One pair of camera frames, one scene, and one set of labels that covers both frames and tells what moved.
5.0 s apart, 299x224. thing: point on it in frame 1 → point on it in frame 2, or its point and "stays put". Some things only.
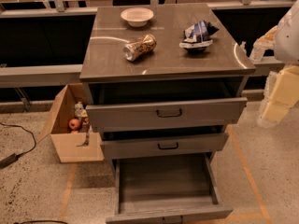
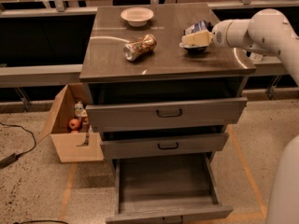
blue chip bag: x=198 y=36 stays put
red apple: x=74 y=123 stays put
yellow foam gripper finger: x=281 y=92 → x=200 y=38
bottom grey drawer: x=165 y=189 stays put
